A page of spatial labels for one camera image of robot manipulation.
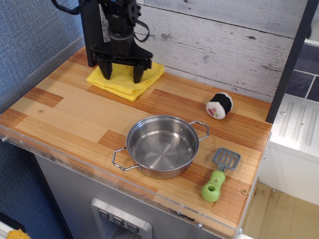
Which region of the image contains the stainless steel pot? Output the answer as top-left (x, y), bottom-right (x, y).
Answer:
top-left (112, 115), bottom-right (209, 179)

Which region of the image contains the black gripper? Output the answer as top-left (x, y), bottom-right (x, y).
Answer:
top-left (90, 33), bottom-right (153, 84)

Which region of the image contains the dark right shelf post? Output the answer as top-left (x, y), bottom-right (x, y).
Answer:
top-left (266, 0), bottom-right (319, 123)

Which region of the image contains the dark shelf post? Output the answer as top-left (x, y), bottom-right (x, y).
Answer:
top-left (266, 0), bottom-right (319, 123)
top-left (80, 0), bottom-right (104, 67)

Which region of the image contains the yellow black object on floor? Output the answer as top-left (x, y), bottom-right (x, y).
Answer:
top-left (0, 222), bottom-right (31, 239)

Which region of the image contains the clear acrylic front guard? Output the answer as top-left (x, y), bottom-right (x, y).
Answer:
top-left (0, 126), bottom-right (266, 239)

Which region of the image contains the plush sushi roll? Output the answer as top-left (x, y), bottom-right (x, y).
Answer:
top-left (206, 93), bottom-right (233, 120)

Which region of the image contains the yellow towel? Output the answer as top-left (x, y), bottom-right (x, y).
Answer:
top-left (86, 62), bottom-right (164, 102)

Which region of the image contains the white side cabinet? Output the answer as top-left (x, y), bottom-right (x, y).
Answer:
top-left (259, 94), bottom-right (319, 205)

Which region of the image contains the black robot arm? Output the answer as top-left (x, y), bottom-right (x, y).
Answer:
top-left (91, 0), bottom-right (153, 83)

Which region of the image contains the silver button panel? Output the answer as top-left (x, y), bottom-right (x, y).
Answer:
top-left (91, 198), bottom-right (153, 239)

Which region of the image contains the black braided cable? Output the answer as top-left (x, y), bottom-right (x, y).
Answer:
top-left (51, 0), bottom-right (87, 14)

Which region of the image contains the green handled grey spatula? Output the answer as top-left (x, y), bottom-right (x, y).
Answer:
top-left (201, 147), bottom-right (241, 202)

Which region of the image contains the dark left shelf post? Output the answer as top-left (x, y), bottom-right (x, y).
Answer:
top-left (80, 0), bottom-right (104, 67)

